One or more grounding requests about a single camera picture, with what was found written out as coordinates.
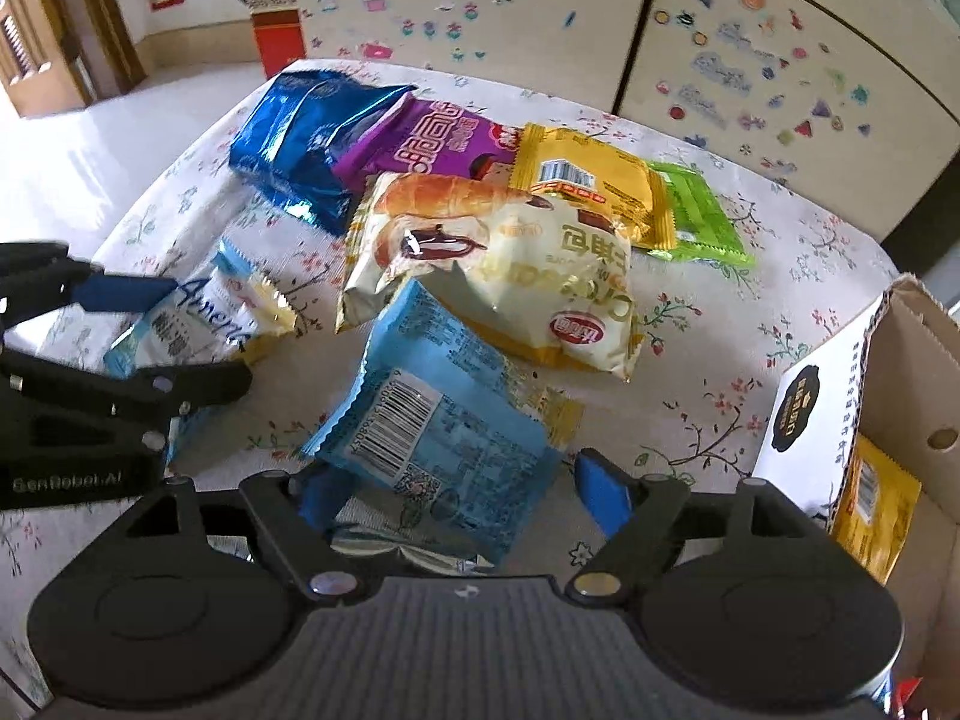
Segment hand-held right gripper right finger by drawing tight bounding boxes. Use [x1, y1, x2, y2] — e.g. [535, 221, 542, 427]
[564, 448, 811, 605]

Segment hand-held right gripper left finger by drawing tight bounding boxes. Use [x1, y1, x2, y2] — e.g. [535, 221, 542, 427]
[131, 465, 361, 602]

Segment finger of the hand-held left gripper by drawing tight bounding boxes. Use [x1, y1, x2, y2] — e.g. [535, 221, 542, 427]
[0, 241, 185, 331]
[0, 351, 252, 458]

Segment white and blue snack packet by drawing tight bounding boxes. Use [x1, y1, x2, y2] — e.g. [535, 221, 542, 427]
[103, 236, 297, 466]

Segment light blue snack packet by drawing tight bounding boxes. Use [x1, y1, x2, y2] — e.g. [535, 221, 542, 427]
[300, 277, 586, 567]

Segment brown cardboard box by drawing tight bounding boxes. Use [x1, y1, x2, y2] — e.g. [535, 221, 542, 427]
[750, 274, 960, 720]

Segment cream croissant snack packet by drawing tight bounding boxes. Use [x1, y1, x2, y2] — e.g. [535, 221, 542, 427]
[334, 171, 646, 385]

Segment blue foil snack packet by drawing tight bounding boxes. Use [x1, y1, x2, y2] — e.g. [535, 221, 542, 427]
[229, 69, 417, 235]

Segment yellow snack packet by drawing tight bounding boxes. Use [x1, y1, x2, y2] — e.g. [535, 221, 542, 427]
[829, 433, 923, 586]
[508, 122, 676, 252]

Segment green snack packet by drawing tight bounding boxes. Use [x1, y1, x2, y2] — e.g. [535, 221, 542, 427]
[645, 160, 757, 267]

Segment purple snack packet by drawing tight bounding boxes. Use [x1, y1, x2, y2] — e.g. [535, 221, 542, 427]
[330, 96, 526, 192]

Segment red snack packet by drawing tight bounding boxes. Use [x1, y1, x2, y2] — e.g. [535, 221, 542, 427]
[896, 679, 935, 720]

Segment floral tablecloth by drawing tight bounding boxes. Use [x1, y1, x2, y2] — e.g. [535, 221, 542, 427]
[0, 58, 901, 691]

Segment red cardboard box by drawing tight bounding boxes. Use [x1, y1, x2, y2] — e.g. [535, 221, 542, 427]
[246, 0, 307, 80]

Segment cream wooden cabinet with stickers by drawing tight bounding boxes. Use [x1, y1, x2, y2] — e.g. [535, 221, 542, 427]
[289, 0, 960, 245]

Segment brown wooden door frame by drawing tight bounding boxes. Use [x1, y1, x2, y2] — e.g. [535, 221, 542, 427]
[0, 0, 147, 117]

